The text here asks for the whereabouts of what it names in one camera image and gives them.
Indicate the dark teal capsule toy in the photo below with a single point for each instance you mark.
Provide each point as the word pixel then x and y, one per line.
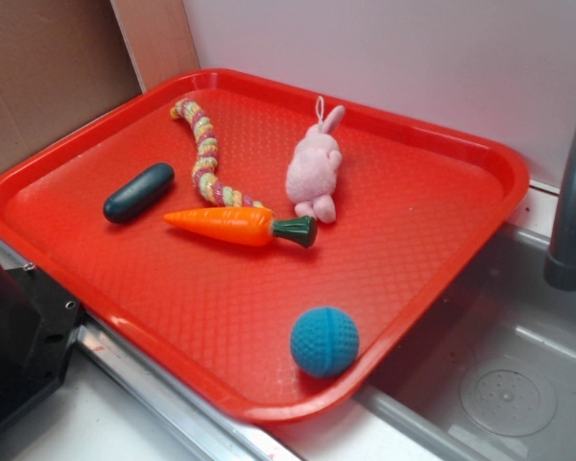
pixel 139 193

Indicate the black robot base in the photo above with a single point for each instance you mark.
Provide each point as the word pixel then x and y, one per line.
pixel 39 322

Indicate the grey toy sink basin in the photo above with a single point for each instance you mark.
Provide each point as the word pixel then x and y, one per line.
pixel 489 371

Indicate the brown cardboard panel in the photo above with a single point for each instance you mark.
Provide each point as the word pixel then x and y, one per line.
pixel 65 63

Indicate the orange plastic toy carrot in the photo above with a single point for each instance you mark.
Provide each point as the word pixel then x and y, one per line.
pixel 249 226

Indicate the blue dimpled ball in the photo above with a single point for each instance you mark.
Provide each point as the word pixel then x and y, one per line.
pixel 324 341

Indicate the pink plush bunny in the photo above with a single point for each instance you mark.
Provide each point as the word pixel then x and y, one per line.
pixel 312 174

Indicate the multicolour braided rope toy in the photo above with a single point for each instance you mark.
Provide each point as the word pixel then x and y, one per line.
pixel 203 173

